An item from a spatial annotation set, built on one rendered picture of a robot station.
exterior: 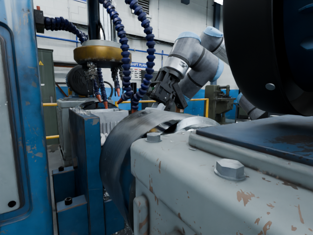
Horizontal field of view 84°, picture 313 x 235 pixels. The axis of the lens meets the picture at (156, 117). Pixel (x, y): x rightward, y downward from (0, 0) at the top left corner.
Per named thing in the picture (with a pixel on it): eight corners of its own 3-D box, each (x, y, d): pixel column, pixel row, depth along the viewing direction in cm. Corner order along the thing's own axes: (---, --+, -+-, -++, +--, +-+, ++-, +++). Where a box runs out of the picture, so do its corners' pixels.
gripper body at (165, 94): (143, 96, 64) (157, 68, 66) (160, 107, 69) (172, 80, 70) (154, 96, 58) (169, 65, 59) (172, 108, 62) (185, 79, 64)
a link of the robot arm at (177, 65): (177, 72, 72) (194, 69, 64) (173, 82, 72) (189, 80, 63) (162, 58, 67) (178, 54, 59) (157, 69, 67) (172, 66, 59)
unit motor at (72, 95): (72, 138, 98) (67, 61, 92) (66, 128, 126) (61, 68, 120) (116, 133, 112) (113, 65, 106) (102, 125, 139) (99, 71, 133)
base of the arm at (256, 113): (257, 127, 145) (250, 117, 150) (279, 113, 135) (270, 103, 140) (248, 126, 133) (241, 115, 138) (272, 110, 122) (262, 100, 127)
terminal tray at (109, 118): (92, 136, 53) (91, 113, 52) (85, 130, 62) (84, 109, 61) (129, 131, 59) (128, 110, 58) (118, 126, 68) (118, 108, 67)
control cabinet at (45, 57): (14, 163, 297) (-1, 42, 269) (17, 155, 337) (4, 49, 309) (62, 155, 337) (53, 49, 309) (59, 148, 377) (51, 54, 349)
